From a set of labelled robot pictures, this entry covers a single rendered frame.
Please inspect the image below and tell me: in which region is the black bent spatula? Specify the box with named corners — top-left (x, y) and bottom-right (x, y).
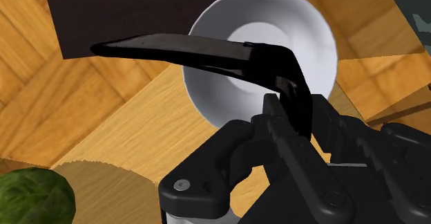
top-left (90, 33), bottom-right (314, 140)

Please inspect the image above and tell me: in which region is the green leafy vegetable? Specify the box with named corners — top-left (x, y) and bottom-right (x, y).
top-left (0, 167), bottom-right (77, 224)

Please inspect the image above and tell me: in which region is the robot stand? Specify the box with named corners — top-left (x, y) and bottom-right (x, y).
top-left (41, 0), bottom-right (243, 61)

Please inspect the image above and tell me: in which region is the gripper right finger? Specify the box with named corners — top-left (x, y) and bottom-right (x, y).
top-left (312, 93), bottom-right (431, 224)

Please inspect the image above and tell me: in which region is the white bowl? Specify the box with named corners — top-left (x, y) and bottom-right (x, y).
top-left (182, 0), bottom-right (338, 130)

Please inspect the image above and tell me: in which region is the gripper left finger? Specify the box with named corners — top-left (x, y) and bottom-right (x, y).
top-left (157, 93), bottom-right (355, 224)

